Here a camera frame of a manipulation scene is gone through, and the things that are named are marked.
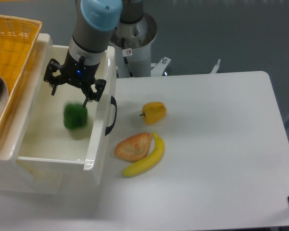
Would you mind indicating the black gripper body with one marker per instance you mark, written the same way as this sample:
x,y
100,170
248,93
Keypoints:
x,y
79,69

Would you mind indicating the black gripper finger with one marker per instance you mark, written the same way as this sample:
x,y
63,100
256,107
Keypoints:
x,y
55,75
93,90

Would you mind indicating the green bell pepper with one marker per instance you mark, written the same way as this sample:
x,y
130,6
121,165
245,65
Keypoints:
x,y
75,116

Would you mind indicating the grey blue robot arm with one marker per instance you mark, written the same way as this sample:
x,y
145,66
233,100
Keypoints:
x,y
96,21

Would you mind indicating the yellow bell pepper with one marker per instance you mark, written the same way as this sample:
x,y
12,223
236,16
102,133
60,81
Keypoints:
x,y
153,112

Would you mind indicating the white open upper drawer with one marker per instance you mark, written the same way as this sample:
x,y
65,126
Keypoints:
x,y
79,155

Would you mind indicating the white drawer cabinet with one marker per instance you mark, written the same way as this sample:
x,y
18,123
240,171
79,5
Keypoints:
x,y
17,175

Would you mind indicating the yellow woven basket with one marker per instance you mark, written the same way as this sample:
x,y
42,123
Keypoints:
x,y
17,38

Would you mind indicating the white base foot with bolt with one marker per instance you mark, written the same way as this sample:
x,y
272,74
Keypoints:
x,y
160,69

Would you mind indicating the white plate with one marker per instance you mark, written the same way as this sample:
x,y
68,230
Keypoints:
x,y
4,95

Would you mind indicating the brown croissant pastry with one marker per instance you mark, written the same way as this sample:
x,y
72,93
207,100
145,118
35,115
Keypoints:
x,y
133,148

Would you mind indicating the yellow banana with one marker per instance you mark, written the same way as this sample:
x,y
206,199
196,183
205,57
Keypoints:
x,y
148,162

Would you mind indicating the black drawer handle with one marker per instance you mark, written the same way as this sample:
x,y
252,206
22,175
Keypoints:
x,y
113,115

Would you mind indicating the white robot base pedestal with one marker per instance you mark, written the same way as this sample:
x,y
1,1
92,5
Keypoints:
x,y
132,43

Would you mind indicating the white metal bracket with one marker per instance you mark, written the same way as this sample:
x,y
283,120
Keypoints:
x,y
216,67

